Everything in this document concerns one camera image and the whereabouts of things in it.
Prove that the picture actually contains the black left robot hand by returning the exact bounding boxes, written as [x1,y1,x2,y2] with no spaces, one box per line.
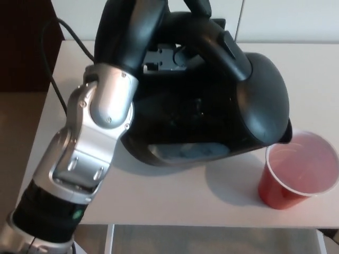
[94,0,212,79]

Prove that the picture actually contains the black electric kettle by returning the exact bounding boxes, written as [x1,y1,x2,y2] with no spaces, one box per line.
[120,12,293,167]

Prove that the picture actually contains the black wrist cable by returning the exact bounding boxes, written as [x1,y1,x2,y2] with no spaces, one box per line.
[42,17,95,113]

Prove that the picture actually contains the white cabinet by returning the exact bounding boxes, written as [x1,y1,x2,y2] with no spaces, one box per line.
[52,0,339,44]

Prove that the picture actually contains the white table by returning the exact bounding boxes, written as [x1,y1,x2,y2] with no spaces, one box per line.
[13,39,339,254]

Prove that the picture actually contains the red plastic cup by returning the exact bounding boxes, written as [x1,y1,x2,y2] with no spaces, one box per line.
[258,130,336,210]

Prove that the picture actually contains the dark brown cabinet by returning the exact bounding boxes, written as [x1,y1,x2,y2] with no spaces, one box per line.
[0,0,66,94]

